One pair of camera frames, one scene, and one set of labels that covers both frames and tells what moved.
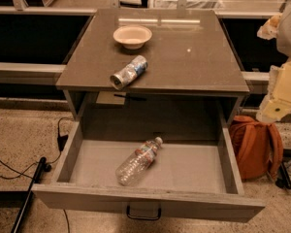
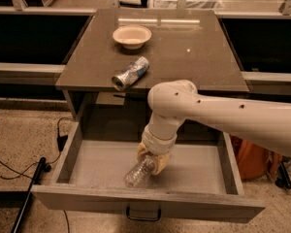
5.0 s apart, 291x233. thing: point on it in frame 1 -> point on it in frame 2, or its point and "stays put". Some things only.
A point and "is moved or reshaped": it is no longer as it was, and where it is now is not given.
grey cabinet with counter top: x=191 y=69 stays put
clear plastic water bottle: x=138 y=162 is moved or reshaped
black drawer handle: x=143 y=217 stays put
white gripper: x=290 y=36 -> x=157 y=144
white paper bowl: x=132 y=37 stays put
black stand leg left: x=42 y=167 stays put
